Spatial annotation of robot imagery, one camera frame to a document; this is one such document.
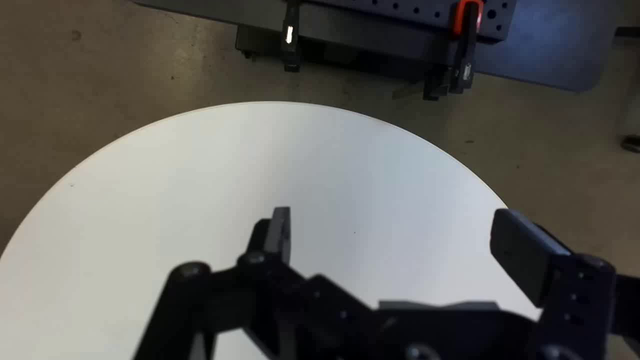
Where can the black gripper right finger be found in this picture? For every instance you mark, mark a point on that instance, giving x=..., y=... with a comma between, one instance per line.
x=526, y=253

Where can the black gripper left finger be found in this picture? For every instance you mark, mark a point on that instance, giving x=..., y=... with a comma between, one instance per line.
x=281, y=232

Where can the black furniture foot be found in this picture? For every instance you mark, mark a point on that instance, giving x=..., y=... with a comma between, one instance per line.
x=632, y=142

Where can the black clamp with white label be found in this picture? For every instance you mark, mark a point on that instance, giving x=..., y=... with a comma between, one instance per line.
x=290, y=61

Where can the grey robot cart top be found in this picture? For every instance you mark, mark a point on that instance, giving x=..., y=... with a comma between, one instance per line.
x=552, y=46

